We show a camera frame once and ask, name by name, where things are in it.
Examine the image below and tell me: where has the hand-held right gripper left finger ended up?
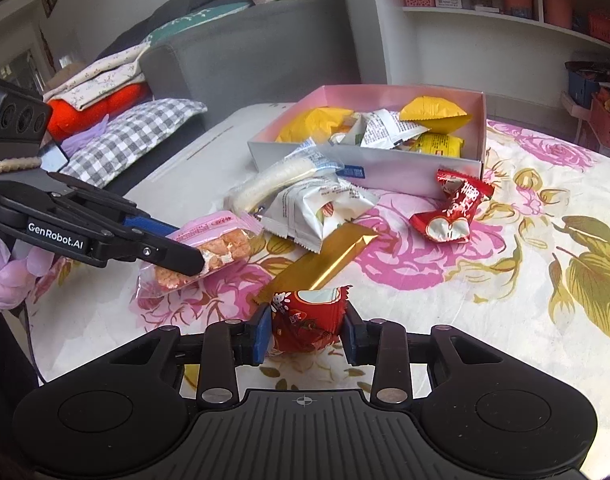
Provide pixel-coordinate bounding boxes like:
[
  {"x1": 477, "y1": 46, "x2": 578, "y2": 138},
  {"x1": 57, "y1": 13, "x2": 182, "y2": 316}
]
[{"x1": 106, "y1": 304, "x2": 274, "y2": 408}]

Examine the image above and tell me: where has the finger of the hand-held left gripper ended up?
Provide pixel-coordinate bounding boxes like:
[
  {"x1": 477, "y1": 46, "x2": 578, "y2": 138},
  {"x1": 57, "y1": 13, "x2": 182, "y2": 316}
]
[
  {"x1": 49, "y1": 171, "x2": 180, "y2": 237},
  {"x1": 106, "y1": 226, "x2": 207, "y2": 277}
]

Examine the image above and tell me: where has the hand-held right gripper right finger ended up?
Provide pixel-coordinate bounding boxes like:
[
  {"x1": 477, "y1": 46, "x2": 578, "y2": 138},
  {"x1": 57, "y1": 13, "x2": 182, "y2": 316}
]
[{"x1": 341, "y1": 301, "x2": 504, "y2": 407}]

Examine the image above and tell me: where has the red snack packet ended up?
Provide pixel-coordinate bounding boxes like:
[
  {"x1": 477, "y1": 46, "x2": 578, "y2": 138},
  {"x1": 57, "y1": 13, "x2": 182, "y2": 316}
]
[
  {"x1": 409, "y1": 168, "x2": 495, "y2": 244},
  {"x1": 270, "y1": 284, "x2": 352, "y2": 357}
]

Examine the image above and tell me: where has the pink cracker packet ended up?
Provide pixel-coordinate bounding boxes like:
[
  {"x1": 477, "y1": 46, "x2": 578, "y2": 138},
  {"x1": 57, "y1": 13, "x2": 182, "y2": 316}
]
[{"x1": 135, "y1": 211, "x2": 264, "y2": 312}]

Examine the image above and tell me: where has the gold snack bar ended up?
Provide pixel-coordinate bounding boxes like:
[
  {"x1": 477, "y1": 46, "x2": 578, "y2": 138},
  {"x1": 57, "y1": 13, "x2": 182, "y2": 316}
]
[{"x1": 251, "y1": 219, "x2": 379, "y2": 307}]

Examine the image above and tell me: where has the white snack packet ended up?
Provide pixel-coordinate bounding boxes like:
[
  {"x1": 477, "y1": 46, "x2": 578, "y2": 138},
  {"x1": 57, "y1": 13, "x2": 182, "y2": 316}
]
[
  {"x1": 359, "y1": 108, "x2": 432, "y2": 151},
  {"x1": 259, "y1": 176, "x2": 382, "y2": 254}
]

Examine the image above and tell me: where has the long clear rice cracker packet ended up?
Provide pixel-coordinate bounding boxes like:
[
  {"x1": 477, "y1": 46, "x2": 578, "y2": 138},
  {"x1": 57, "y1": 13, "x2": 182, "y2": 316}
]
[{"x1": 229, "y1": 142, "x2": 344, "y2": 214}]

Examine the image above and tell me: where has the pink cardboard box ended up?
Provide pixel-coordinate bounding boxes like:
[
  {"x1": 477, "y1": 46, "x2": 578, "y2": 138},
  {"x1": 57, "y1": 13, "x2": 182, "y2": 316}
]
[{"x1": 248, "y1": 84, "x2": 488, "y2": 201}]

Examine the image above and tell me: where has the large yellow snack packet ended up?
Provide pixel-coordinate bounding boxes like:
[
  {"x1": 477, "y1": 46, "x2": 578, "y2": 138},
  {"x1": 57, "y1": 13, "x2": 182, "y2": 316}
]
[
  {"x1": 274, "y1": 106, "x2": 356, "y2": 144},
  {"x1": 399, "y1": 94, "x2": 474, "y2": 134}
]

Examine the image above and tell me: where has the small white printed packet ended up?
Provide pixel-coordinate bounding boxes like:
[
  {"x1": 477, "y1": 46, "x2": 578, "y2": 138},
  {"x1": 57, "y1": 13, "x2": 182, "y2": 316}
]
[{"x1": 329, "y1": 114, "x2": 366, "y2": 147}]

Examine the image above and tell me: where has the bright yellow labelled packet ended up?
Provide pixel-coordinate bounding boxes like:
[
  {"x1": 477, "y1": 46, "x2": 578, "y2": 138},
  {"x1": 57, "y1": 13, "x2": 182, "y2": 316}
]
[{"x1": 409, "y1": 132, "x2": 466, "y2": 159}]

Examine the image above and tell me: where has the person's left hand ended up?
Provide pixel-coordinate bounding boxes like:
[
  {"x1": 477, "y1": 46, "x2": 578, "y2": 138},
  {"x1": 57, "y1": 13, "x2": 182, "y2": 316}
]
[{"x1": 0, "y1": 222, "x2": 56, "y2": 312}]

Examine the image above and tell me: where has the grey checkered pillow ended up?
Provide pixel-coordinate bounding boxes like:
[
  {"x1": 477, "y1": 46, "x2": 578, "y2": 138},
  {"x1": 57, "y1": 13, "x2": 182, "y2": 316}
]
[{"x1": 59, "y1": 98, "x2": 209, "y2": 189}]

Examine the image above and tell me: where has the purple cloth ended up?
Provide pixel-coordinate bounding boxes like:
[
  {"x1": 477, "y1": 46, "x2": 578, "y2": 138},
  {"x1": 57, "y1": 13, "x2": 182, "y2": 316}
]
[{"x1": 59, "y1": 114, "x2": 110, "y2": 157}]

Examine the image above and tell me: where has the orange cushion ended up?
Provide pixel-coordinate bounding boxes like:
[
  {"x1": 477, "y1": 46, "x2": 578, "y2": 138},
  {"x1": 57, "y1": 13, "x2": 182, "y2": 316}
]
[{"x1": 46, "y1": 83, "x2": 152, "y2": 143}]

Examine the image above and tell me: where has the floral tablecloth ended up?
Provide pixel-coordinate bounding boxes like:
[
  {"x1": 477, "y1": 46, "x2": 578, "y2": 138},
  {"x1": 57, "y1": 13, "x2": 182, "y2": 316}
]
[{"x1": 27, "y1": 101, "x2": 610, "y2": 480}]

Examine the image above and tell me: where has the floral folded blanket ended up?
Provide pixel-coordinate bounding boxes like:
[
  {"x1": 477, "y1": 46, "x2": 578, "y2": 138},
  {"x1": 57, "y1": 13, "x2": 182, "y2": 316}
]
[{"x1": 43, "y1": 41, "x2": 152, "y2": 109}]

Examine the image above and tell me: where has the grey sofa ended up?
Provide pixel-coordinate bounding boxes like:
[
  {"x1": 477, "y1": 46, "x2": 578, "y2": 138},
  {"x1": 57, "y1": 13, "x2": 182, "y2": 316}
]
[{"x1": 96, "y1": 0, "x2": 386, "y2": 132}]

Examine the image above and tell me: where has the teal patterned pillow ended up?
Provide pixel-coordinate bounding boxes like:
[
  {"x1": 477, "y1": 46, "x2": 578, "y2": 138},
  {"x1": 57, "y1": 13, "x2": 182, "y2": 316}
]
[{"x1": 144, "y1": 1, "x2": 254, "y2": 47}]

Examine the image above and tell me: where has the white low rack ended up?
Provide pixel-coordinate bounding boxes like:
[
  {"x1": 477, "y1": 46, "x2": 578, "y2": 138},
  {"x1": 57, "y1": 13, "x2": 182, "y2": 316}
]
[{"x1": 559, "y1": 90, "x2": 594, "y2": 147}]

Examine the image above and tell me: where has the white shelf unit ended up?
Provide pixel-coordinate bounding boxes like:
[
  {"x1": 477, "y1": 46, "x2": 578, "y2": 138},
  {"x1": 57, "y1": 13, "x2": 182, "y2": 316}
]
[{"x1": 366, "y1": 0, "x2": 610, "y2": 92}]

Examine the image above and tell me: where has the large red basket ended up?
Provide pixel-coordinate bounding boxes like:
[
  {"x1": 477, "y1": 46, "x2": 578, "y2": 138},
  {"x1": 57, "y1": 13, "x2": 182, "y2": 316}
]
[{"x1": 589, "y1": 94, "x2": 610, "y2": 154}]

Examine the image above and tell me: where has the blue storage box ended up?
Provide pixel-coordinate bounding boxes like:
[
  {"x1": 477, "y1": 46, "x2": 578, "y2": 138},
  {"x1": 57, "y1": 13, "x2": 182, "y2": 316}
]
[{"x1": 566, "y1": 69, "x2": 602, "y2": 109}]

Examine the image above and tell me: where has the small red basket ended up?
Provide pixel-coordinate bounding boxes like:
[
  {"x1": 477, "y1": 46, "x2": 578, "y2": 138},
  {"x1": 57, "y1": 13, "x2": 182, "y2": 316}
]
[{"x1": 586, "y1": 9, "x2": 610, "y2": 44}]

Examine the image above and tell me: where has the black cable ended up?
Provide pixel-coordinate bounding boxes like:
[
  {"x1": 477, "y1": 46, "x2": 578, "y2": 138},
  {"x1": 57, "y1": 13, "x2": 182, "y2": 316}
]
[{"x1": 21, "y1": 304, "x2": 50, "y2": 387}]

